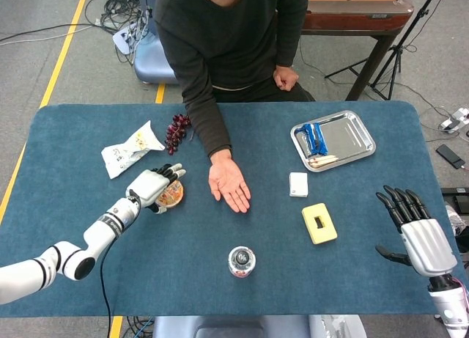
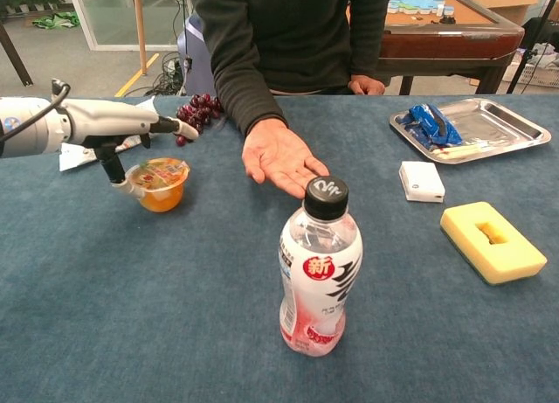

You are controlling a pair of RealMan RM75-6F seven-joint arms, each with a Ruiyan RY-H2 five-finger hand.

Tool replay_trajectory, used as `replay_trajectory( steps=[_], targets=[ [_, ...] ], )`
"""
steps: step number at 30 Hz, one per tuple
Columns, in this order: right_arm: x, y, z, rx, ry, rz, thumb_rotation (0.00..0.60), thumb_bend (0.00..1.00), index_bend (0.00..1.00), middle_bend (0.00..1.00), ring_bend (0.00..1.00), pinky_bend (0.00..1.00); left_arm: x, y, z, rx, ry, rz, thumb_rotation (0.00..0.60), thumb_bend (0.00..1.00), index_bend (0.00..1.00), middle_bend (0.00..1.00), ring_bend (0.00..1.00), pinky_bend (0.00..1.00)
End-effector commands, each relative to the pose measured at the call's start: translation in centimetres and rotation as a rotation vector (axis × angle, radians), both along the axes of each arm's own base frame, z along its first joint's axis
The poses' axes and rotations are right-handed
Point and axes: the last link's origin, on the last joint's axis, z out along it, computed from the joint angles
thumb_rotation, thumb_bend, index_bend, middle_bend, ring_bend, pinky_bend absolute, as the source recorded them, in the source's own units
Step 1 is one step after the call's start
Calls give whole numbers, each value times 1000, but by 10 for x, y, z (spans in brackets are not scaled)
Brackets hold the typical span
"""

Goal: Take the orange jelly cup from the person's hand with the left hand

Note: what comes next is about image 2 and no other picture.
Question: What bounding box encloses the yellow sponge block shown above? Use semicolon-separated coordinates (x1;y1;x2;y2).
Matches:
438;200;549;287

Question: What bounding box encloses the orange jelly cup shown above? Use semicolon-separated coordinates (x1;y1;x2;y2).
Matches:
125;156;191;213

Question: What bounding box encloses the blue snack wrapper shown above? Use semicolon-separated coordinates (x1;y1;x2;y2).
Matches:
410;103;465;147
395;108;438;149

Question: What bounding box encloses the light blue machine base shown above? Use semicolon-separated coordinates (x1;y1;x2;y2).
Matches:
176;12;217;98

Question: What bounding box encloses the tangled floor cable bundle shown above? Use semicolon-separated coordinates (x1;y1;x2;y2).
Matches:
130;51;187;98

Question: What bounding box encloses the beige wafer stick pack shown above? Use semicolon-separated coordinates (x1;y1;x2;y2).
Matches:
429;142;491;161

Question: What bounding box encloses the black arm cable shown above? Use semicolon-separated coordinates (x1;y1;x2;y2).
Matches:
0;78;72;142

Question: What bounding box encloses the row of potted plants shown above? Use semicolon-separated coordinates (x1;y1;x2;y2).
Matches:
0;0;66;16

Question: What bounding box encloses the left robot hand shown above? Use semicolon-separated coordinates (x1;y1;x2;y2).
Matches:
56;97;200;200

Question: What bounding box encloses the wooden pole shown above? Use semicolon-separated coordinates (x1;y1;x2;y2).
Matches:
132;0;148;76

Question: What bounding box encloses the green cloth heap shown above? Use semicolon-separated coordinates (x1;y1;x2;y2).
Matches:
31;10;82;30

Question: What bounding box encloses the dark red grape bunch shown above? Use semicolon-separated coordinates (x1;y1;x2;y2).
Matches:
175;93;225;148

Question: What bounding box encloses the brown wooden game table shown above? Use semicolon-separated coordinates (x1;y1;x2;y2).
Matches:
347;0;526;96

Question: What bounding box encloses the person right hand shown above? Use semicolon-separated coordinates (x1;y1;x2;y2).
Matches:
241;117;331;200

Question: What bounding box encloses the blue table cloth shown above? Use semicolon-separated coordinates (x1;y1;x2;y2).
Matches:
0;93;559;403

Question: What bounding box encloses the person torso dark sweater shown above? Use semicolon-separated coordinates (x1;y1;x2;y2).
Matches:
190;0;393;96

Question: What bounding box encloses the person left hand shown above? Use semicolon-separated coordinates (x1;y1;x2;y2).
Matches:
348;73;387;97

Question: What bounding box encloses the person left forearm dark sleeve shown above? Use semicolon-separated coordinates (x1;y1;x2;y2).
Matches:
348;9;393;79

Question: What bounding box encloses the clear bottle black cap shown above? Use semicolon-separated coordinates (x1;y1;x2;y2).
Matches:
278;174;364;358

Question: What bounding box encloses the black tripod stand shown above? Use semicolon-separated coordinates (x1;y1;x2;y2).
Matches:
505;0;559;94

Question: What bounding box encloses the silver metal tray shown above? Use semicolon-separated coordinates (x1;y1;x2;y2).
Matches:
388;97;553;166

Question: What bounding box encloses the person right forearm dark sleeve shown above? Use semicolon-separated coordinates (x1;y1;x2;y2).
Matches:
208;44;290;137

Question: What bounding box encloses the white plastic basket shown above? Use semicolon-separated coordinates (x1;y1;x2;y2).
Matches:
500;47;559;88

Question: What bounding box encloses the cardboard box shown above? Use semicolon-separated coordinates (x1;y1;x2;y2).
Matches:
455;0;541;27

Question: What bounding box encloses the small white box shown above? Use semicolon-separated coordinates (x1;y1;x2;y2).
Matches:
397;160;447;204

